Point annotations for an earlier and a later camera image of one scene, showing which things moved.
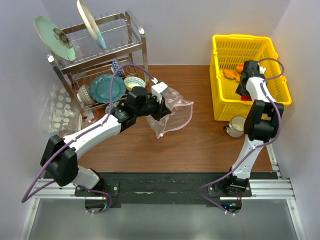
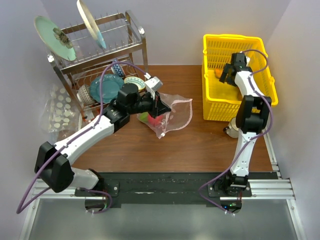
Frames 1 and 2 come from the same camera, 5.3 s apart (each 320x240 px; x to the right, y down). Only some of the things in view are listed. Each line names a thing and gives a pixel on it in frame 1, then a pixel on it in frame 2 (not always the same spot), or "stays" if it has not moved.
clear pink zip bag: (180, 115) stays
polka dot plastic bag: (59, 114) stays
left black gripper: (164, 110) stays
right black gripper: (240, 90) → (225, 74)
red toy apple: (245, 98) → (155, 121)
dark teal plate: (100, 88) stays
